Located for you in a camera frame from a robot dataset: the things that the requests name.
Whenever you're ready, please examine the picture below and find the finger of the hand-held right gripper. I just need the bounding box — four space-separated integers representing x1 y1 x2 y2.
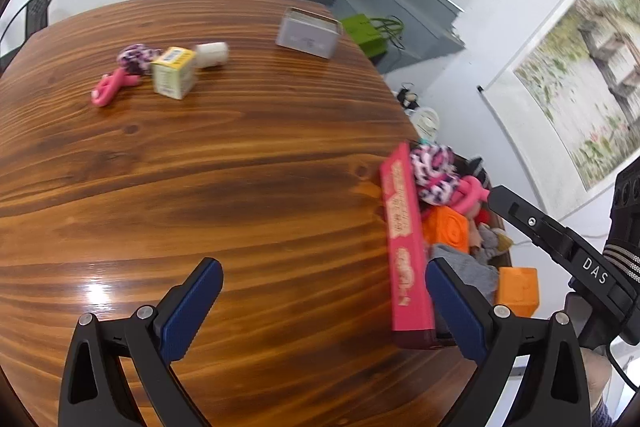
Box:
487 185 581 268

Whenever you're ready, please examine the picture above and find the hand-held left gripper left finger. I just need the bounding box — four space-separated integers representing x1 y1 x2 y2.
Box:
58 256 224 427

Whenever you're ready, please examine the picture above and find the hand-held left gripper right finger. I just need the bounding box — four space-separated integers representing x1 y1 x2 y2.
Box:
424 256 586 427

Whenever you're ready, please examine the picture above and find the grey knit sock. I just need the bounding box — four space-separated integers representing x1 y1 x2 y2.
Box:
429 244 501 303

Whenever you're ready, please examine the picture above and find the grey yellow sock ball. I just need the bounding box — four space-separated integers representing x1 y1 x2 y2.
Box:
479 227 514 259

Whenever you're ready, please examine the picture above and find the large orange cube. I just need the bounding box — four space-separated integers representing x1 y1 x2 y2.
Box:
492 266 541 321

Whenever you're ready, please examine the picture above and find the pink foam twist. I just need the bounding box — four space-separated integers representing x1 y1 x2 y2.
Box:
452 175 491 216
90 69 141 108

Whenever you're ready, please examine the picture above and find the pink cookie box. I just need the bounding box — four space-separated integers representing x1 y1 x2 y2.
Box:
378 141 516 351

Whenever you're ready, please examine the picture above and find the leopard print sock ball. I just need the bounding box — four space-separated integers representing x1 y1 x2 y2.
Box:
409 143 461 206
117 44 161 76

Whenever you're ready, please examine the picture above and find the person's right hand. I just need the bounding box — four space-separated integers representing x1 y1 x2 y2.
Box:
583 349 614 413

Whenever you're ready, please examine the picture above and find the white round floor object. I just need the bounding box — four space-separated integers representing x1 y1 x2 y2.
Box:
416 106 441 141

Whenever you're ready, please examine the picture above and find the yellow green carton box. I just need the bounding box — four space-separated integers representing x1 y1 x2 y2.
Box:
149 46 199 100

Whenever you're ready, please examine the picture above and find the green bag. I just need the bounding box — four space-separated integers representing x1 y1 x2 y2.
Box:
341 14 404 58

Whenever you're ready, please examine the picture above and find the white roll in plastic bag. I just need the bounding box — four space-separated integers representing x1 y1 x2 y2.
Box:
194 41 230 69

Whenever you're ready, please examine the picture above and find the white storage box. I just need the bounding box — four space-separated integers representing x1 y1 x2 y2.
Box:
275 6 344 60

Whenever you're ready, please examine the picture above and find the black metal chair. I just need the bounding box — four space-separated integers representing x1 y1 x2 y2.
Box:
0 0 54 64

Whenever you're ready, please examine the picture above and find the black cable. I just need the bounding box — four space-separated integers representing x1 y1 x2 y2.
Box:
604 341 640 394

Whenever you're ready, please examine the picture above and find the wall poster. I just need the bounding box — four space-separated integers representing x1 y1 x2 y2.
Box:
514 0 640 194

